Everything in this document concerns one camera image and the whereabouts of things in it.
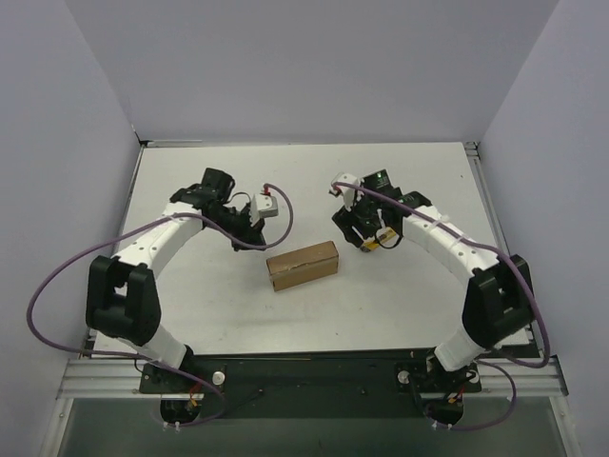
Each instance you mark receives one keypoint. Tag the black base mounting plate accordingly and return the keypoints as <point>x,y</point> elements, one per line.
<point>368,384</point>

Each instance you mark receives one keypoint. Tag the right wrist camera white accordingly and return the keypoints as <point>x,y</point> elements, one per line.
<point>345,186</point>

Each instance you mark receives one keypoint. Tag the aluminium front rail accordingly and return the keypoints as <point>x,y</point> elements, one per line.
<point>118,379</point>

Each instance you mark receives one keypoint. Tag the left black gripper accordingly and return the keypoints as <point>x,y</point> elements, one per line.
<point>245,225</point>

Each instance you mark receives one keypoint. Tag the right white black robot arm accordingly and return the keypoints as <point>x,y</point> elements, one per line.
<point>498,294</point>

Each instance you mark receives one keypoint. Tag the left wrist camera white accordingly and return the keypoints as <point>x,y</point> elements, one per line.
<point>263,206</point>

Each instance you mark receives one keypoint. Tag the brown cardboard express box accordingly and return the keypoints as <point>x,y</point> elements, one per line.
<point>302,265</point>

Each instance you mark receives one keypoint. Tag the yellow utility knife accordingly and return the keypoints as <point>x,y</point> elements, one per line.
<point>385,238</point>

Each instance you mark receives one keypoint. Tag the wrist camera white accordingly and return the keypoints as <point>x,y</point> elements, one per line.
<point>263,206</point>
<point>345,186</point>

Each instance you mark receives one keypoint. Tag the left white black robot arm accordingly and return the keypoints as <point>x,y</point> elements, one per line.
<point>123,301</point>

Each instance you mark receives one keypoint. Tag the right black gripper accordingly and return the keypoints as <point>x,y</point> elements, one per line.
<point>352,221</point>

